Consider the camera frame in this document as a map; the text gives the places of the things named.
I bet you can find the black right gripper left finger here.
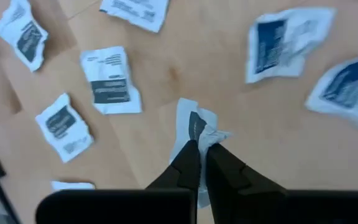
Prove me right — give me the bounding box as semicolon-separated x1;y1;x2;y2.
35;139;202;224

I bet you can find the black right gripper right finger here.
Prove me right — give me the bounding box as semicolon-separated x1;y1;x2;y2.
205;142;358;224

